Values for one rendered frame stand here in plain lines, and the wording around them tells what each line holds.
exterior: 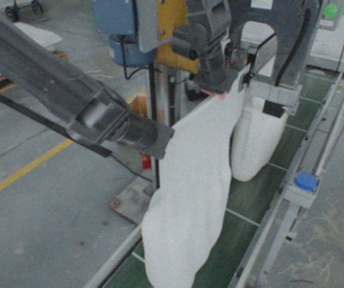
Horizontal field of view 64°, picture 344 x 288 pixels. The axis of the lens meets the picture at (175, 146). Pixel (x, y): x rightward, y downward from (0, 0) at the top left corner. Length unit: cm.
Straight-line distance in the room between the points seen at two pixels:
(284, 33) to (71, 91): 61
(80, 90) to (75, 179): 176
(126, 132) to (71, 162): 182
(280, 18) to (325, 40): 287
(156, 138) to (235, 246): 83
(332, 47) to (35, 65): 351
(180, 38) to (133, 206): 133
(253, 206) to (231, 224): 16
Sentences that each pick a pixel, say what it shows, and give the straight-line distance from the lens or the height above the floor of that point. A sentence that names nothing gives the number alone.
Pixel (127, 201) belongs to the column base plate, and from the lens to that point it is 186.
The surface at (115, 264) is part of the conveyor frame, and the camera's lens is 123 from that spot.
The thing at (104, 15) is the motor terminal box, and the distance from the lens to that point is 79.
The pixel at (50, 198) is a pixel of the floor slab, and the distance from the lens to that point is 205.
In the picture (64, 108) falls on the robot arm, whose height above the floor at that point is 127.
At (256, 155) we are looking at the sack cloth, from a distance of 142.
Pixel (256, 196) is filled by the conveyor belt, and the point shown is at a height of 38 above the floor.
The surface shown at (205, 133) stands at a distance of 80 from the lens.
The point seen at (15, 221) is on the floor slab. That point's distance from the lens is 202.
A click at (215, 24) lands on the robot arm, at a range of 60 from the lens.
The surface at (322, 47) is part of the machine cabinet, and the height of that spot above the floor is 29.
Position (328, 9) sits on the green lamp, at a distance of 79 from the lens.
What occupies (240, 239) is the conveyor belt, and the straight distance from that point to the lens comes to 129.
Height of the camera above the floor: 146
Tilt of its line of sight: 40 degrees down
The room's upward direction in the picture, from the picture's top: straight up
